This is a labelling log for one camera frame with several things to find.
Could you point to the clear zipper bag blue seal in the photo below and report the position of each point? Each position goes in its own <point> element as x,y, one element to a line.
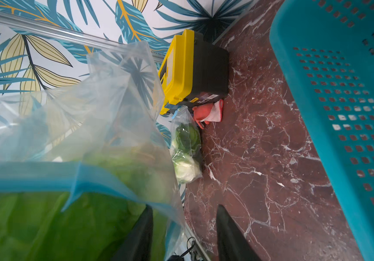
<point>183,116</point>

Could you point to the chinese cabbage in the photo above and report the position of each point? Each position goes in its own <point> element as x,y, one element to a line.
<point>37,226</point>
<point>187,139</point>
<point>187,169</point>

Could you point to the chinese cabbage back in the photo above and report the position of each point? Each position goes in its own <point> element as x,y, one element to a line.
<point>37,226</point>

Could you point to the yellow black plastic toolbox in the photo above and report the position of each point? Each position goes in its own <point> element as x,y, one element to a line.
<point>194,72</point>

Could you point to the teal plastic basket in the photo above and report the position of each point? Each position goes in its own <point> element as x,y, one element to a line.
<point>325,50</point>

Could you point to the chinese cabbage front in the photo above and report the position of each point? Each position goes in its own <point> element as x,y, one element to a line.
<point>187,169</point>

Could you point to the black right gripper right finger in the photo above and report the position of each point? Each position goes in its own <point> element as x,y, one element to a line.
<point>231,244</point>

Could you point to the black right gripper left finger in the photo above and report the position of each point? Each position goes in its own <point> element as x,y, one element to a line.
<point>138,244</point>

